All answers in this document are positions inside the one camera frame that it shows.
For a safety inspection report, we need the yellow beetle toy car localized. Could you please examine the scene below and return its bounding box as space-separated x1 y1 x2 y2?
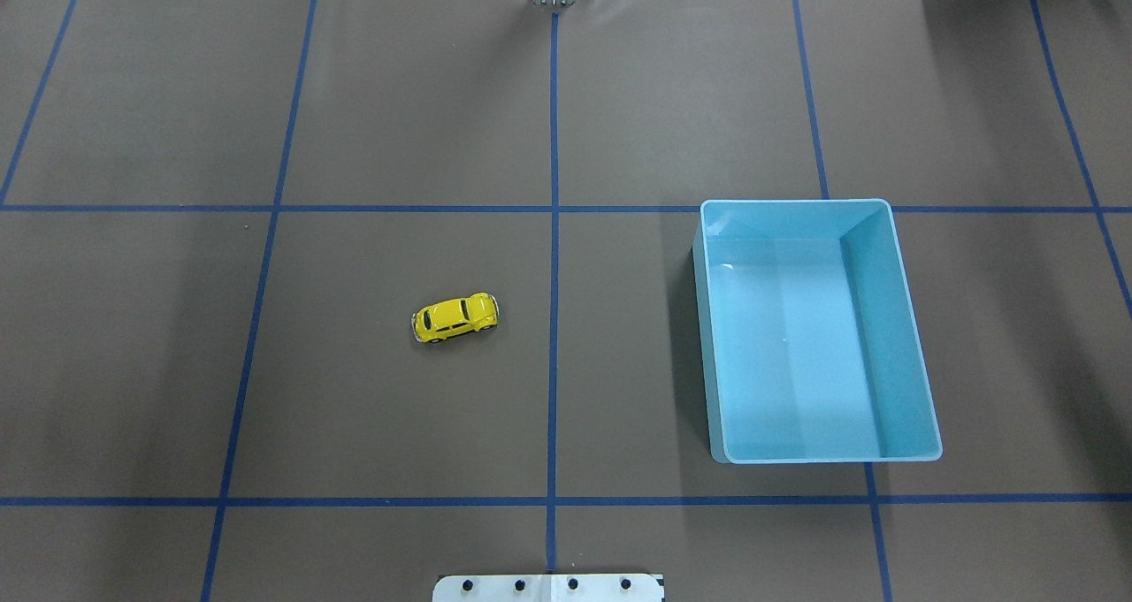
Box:
411 292 499 344

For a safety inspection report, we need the light blue plastic bin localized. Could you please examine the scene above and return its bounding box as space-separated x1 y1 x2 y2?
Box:
692 199 943 465

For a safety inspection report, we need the brown paper table mat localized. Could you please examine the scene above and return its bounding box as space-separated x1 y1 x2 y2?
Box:
3 0 1129 601

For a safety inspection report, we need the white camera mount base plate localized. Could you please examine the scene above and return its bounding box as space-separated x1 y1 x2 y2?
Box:
432 573 667 601

